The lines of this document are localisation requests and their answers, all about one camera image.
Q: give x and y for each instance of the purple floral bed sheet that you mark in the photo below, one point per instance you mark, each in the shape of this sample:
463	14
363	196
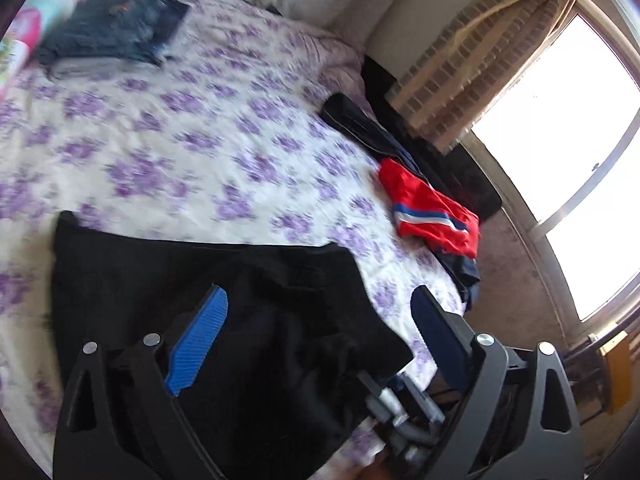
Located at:
200	150

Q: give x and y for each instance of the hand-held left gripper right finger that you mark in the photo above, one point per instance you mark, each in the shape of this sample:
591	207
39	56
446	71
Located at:
440	340

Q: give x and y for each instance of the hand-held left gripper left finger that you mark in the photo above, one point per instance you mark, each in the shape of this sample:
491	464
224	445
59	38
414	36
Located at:
197	340

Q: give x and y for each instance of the bright window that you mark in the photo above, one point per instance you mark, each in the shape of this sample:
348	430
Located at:
580	135

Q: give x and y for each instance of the black metal chair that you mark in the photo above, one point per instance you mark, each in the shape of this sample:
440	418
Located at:
585	375

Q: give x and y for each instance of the dark navy pants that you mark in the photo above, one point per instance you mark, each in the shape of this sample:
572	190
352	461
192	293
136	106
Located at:
360	125

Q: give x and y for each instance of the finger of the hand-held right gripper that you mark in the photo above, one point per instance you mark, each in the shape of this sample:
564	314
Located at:
425	402
382	400

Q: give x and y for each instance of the beige checked curtain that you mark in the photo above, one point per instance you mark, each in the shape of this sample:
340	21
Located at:
480	65

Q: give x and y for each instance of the wooden board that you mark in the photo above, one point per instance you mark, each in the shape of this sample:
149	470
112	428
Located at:
622	372

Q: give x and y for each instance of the red striped garment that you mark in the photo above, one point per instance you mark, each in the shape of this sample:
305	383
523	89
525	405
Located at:
425	205

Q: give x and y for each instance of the colourful floral pillow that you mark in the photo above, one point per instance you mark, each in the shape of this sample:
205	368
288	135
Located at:
35	25

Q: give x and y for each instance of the folded grey pants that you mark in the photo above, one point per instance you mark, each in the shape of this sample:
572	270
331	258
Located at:
90	67

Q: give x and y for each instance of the folded blue jeans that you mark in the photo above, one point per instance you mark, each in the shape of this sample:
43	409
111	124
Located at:
120	25

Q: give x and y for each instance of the black pants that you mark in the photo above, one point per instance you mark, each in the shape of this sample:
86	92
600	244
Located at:
225	280

